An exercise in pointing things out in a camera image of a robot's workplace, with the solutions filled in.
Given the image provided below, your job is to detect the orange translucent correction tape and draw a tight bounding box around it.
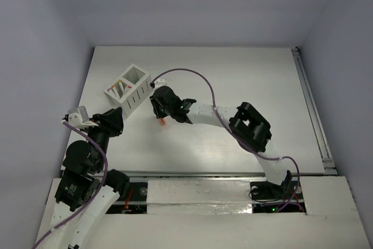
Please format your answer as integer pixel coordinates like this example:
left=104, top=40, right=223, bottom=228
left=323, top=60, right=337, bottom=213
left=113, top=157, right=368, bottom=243
left=159, top=118, right=166, bottom=126

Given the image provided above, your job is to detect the orange capped white marker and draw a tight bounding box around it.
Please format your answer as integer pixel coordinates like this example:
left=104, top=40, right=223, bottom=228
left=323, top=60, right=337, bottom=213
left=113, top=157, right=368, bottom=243
left=111, top=85, right=119, bottom=97

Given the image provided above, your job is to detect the yellow capped white marker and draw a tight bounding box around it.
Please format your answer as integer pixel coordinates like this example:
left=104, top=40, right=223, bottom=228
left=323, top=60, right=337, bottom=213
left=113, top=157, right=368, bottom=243
left=118, top=80, right=125, bottom=96

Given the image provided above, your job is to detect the pink capped white marker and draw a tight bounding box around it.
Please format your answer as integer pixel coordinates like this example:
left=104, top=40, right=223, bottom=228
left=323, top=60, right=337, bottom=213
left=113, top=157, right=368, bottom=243
left=107, top=87, right=117, bottom=97

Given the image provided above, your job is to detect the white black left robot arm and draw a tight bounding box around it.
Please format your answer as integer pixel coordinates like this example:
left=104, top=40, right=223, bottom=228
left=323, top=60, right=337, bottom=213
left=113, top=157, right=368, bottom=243
left=43, top=106, right=129, bottom=248

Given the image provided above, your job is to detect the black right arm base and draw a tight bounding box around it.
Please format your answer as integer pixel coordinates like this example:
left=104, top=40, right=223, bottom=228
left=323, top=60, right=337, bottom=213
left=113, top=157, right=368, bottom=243
left=248, top=180, right=306, bottom=213

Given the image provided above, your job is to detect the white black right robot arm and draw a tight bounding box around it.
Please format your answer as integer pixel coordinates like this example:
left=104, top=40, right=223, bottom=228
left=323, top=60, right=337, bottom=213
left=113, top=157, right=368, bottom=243
left=150, top=86, right=292, bottom=198

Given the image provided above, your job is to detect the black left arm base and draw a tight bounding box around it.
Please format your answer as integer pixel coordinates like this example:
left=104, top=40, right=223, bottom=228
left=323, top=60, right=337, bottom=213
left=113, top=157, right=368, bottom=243
left=106, top=182, right=148, bottom=214

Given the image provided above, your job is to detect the white slotted organizer box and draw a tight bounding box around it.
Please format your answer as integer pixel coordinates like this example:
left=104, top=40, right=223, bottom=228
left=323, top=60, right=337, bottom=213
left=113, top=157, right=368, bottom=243
left=103, top=64, right=152, bottom=118

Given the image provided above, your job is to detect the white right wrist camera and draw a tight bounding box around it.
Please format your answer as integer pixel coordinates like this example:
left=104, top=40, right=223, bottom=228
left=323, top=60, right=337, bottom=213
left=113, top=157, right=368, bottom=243
left=150, top=78, right=167, bottom=89

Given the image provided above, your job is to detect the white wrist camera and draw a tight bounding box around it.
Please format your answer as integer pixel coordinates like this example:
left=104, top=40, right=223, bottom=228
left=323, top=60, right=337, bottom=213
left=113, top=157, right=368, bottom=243
left=61, top=106, right=98, bottom=130
left=150, top=78, right=167, bottom=89

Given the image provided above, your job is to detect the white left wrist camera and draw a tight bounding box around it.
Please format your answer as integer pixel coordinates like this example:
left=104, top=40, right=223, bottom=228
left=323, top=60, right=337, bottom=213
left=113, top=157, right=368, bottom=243
left=61, top=106, right=98, bottom=130

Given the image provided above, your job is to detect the aluminium rail front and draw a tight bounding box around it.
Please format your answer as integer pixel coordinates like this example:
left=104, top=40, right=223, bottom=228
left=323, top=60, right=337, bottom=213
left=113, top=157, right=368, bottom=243
left=128, top=170, right=339, bottom=178

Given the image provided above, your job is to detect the aluminium rail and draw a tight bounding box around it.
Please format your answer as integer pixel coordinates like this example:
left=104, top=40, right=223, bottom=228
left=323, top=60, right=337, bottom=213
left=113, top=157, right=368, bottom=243
left=128, top=170, right=339, bottom=178
left=291, top=47, right=338, bottom=176

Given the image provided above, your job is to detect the aluminium rail right side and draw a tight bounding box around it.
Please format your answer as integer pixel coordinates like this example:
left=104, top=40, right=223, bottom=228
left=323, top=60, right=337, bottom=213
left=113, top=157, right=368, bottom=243
left=291, top=47, right=338, bottom=176

